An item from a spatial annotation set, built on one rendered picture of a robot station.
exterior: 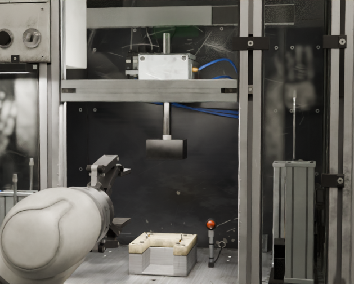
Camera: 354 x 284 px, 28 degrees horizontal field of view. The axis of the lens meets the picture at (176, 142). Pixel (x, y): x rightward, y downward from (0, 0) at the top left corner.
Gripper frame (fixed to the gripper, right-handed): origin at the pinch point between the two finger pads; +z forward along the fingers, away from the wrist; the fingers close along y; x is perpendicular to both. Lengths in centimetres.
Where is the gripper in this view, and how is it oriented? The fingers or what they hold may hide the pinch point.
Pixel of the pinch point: (119, 197)
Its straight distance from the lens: 123.1
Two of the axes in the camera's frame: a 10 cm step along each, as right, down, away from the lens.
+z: 1.8, -0.5, 9.8
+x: -9.8, -0.1, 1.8
